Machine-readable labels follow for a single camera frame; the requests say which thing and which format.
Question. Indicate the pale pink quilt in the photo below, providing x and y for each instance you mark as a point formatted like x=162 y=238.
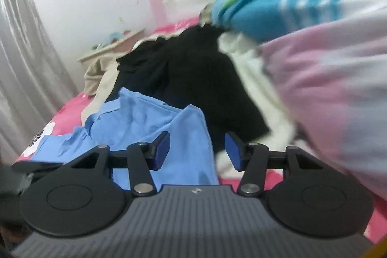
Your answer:
x=326 y=94

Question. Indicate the light blue t-shirt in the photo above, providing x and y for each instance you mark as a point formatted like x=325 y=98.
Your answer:
x=136 y=116

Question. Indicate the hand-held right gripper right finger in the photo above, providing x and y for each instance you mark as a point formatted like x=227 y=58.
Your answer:
x=233 y=153

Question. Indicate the beige garment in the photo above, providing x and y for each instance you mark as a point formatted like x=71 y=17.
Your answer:
x=96 y=76

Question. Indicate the white garment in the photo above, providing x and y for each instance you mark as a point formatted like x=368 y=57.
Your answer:
x=238 y=46

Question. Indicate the teal striped garment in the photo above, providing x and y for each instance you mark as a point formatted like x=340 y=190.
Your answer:
x=257 y=4

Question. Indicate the grey curtain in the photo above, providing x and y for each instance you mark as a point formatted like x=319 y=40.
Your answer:
x=21 y=49

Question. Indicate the pink floral blanket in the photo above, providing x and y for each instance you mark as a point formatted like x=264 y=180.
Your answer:
x=69 y=108

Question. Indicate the cream nightstand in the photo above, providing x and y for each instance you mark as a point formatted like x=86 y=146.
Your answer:
x=121 y=42

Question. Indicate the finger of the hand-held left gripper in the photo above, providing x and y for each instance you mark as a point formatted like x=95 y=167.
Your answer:
x=36 y=168

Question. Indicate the black garment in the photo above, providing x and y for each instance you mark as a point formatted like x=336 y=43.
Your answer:
x=187 y=70

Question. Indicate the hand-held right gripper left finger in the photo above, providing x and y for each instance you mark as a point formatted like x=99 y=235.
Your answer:
x=161 y=152

